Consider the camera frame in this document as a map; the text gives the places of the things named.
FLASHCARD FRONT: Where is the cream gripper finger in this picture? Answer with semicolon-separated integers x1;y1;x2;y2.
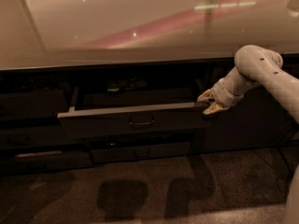
203;102;229;115
197;90;214;103

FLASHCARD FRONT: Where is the dark cabinet door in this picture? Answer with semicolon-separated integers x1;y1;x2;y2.
190;59;299;155

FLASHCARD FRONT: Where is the dark thin metal stand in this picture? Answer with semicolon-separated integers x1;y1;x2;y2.
278;147;298;177

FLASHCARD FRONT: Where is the dark drawer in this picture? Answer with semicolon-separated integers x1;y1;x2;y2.
0;150;93;175
58;87;210;139
0;91;68;120
86;129;195;144
0;125;78;150
90;141;191;163

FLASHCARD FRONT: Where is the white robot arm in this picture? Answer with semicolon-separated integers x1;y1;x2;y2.
197;45;299;123

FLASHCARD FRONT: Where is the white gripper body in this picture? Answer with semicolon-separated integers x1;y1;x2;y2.
211;68;259;107

